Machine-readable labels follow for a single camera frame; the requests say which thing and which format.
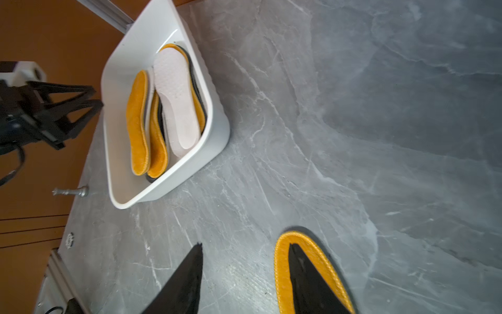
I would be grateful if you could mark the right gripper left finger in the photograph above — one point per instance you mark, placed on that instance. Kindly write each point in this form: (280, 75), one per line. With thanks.
(181, 294)

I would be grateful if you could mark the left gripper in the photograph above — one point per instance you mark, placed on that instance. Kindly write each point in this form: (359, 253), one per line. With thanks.
(57, 122)

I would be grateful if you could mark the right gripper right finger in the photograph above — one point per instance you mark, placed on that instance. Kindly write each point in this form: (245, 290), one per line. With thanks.
(311, 294)

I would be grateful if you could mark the yellow insole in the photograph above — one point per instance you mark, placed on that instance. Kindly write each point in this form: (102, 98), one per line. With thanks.
(323, 262)
(135, 123)
(200, 118)
(159, 153)

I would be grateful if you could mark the white insole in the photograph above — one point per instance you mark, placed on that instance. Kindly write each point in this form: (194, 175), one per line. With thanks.
(173, 84)
(150, 96)

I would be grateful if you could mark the white plastic storage box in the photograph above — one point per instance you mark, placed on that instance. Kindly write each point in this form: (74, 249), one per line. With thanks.
(157, 25)

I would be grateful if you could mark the grey felt insole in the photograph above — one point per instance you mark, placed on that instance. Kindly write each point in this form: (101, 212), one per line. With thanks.
(194, 82)

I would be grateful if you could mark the left aluminium corner post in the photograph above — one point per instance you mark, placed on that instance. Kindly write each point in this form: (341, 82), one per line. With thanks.
(110, 13)

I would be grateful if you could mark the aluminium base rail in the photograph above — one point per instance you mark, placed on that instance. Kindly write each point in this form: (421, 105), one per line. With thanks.
(58, 293)

